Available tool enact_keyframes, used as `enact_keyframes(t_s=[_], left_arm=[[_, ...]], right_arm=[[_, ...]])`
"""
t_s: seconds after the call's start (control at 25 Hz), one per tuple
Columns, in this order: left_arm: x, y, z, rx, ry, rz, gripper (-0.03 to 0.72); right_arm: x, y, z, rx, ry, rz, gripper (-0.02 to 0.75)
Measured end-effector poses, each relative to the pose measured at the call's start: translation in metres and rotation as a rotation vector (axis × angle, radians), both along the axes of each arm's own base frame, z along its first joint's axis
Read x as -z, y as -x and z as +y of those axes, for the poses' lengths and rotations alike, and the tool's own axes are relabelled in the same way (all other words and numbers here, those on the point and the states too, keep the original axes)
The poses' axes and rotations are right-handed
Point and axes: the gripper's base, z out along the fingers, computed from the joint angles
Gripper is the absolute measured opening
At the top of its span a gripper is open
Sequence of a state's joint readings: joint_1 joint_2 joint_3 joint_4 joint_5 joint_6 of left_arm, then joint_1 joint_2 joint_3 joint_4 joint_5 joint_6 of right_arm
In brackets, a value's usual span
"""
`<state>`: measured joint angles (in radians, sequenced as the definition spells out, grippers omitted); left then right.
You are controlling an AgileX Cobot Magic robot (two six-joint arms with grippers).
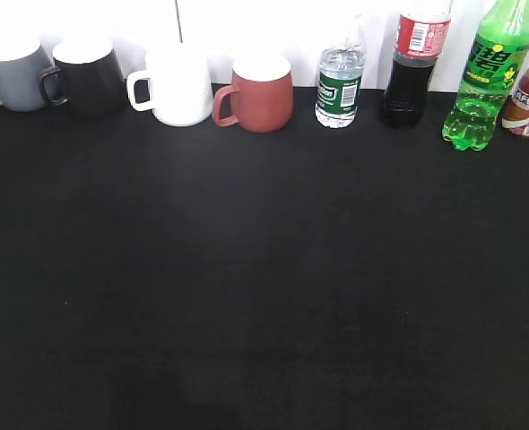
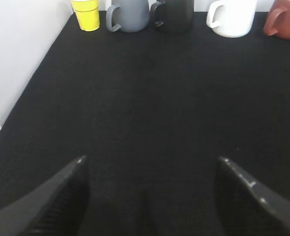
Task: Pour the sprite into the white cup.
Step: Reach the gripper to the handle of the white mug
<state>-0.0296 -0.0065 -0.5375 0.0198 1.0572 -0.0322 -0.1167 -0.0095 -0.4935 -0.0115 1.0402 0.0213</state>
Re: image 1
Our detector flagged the green sprite bottle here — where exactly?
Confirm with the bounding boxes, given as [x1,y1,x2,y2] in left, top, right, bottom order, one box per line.
[442,0,529,151]

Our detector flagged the clear green-label water bottle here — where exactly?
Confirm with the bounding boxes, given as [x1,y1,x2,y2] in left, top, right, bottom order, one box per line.
[315,14,366,129]

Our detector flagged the black ceramic mug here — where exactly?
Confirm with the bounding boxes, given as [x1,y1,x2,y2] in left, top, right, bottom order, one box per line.
[37,37,126,116]

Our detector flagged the white ceramic mug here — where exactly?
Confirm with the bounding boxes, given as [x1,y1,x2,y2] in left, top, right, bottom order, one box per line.
[126,43,213,127]

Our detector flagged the cola bottle red label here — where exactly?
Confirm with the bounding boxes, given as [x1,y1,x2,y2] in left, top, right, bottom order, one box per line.
[380,0,453,129]

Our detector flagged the thin dark wall cable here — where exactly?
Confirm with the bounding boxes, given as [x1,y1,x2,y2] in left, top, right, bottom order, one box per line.
[173,0,185,45]

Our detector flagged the red ceramic mug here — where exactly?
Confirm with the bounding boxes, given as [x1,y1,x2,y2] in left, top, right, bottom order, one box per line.
[212,55,293,133]

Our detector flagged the grey ceramic mug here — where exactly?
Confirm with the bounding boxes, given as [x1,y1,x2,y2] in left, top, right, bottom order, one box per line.
[0,36,52,112]

